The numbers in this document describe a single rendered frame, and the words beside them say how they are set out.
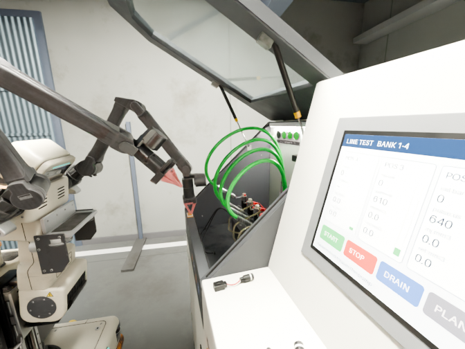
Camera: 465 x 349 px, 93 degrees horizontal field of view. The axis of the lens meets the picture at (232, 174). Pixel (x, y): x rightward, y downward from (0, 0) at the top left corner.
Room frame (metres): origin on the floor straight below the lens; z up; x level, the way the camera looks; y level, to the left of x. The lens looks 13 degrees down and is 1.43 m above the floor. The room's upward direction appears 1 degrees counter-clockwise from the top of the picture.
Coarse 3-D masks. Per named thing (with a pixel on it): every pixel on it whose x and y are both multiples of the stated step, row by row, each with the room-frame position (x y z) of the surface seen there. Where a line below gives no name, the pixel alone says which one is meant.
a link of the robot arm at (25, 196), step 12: (0, 132) 0.61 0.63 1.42; (0, 144) 0.60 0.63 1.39; (0, 156) 0.60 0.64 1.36; (12, 156) 0.62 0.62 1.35; (0, 168) 0.61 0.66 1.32; (12, 168) 0.62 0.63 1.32; (24, 168) 0.64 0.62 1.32; (12, 180) 0.62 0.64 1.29; (24, 180) 0.63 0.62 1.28; (48, 180) 0.73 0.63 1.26; (12, 192) 0.61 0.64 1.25; (24, 192) 0.63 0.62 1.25; (36, 192) 0.64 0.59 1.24; (12, 204) 0.62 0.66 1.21; (24, 204) 0.63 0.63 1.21; (36, 204) 0.65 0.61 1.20
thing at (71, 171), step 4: (72, 168) 1.05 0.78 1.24; (68, 172) 1.05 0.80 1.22; (72, 172) 1.05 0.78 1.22; (76, 172) 1.05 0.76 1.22; (68, 176) 1.04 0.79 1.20; (72, 176) 1.05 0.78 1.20; (76, 176) 1.05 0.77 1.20; (80, 176) 1.07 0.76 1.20; (72, 180) 1.04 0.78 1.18; (76, 180) 1.06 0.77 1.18; (80, 180) 1.08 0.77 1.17; (72, 184) 1.05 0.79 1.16; (76, 184) 1.08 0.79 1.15
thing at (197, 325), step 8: (192, 272) 0.90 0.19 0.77; (192, 280) 0.93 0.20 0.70; (192, 288) 0.97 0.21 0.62; (192, 296) 1.01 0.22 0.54; (192, 304) 1.05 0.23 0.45; (192, 312) 1.10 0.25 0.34; (200, 312) 0.66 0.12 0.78; (192, 320) 1.15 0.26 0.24; (200, 320) 0.66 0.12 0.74; (200, 328) 0.68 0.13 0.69; (200, 336) 0.70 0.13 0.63; (200, 344) 0.69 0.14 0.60
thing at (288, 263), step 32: (384, 64) 0.47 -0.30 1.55; (416, 64) 0.41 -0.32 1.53; (448, 64) 0.36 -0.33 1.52; (320, 96) 0.64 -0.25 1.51; (352, 96) 0.52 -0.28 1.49; (384, 96) 0.45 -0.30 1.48; (416, 96) 0.39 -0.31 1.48; (448, 96) 0.34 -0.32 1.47; (320, 128) 0.60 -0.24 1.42; (320, 160) 0.56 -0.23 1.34; (288, 192) 0.65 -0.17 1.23; (288, 224) 0.60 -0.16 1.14; (288, 256) 0.56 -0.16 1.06; (288, 288) 0.52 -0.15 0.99; (320, 288) 0.43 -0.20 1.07; (320, 320) 0.40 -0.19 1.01; (352, 320) 0.34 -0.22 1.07
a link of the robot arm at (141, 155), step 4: (144, 144) 0.79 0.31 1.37; (140, 148) 0.76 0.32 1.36; (144, 148) 0.77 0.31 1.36; (148, 148) 0.78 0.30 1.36; (136, 152) 0.76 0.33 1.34; (140, 152) 0.76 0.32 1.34; (144, 152) 0.76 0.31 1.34; (148, 152) 0.77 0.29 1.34; (152, 152) 0.78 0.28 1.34; (136, 156) 0.76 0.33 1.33; (140, 156) 0.76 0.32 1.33; (144, 156) 0.76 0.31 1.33; (148, 156) 0.76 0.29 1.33; (140, 160) 0.76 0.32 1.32; (144, 160) 0.76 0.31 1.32; (148, 160) 0.77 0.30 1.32
